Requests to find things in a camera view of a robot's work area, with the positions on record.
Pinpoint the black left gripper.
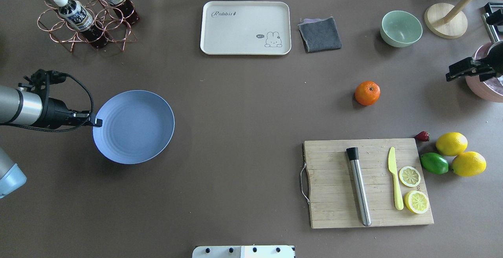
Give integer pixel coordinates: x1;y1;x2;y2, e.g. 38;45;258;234
18;69;103;130

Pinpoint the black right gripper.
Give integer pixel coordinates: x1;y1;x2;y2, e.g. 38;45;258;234
446;41;503;82

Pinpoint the blue plate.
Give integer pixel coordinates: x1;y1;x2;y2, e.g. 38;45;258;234
93;90;175;164

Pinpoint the orange mandarin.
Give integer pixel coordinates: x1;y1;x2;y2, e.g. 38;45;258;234
354;81;381;106

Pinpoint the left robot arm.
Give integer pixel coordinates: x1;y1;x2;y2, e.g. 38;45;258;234
0;69;102;132

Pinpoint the pink bowl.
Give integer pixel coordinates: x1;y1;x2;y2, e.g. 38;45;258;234
465;42;503;103

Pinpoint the wooden round stand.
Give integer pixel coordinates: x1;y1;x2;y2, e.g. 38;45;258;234
424;0;503;39

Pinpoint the upper yellow lemon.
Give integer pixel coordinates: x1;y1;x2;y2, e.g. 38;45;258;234
435;132;468;157

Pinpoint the yellow lemon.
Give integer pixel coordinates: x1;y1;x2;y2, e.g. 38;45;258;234
451;151;487;177
435;132;468;157

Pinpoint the red strawberry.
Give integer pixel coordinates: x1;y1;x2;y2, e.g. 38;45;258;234
414;131;430;142

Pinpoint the lower yellow lemon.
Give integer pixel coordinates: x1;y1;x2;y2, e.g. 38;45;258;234
451;151;487;177

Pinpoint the green bowl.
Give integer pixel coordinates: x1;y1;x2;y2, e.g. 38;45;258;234
380;10;423;47

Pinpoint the green lime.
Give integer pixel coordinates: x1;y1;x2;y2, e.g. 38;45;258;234
420;152;449;175

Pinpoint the front tea bottle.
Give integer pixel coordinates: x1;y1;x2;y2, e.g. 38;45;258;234
53;0;108;48

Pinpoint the upper lemon half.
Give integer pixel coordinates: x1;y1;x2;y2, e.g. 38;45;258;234
398;166;422;188

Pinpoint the lemon half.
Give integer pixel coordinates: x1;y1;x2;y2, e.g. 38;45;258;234
404;190;430;214
398;166;422;188

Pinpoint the lower lemon half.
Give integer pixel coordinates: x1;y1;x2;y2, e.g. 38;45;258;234
404;190;430;214

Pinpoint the steel muddler black tip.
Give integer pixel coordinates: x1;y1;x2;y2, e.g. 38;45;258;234
346;147;372;227

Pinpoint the yellow plastic knife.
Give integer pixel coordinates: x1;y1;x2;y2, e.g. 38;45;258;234
387;147;404;211

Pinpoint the cream rabbit tray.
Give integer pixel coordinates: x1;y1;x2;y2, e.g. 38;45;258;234
200;1;292;55

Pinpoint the grey folded cloth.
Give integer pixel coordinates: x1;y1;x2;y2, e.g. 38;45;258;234
298;17;342;53

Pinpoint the bamboo cutting board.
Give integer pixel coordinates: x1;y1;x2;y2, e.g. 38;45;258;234
303;138;434;229

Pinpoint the white device with knobs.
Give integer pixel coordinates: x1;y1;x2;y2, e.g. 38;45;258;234
192;245;296;258

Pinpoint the copper wire bottle rack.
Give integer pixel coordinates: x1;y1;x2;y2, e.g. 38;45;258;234
37;0;140;52

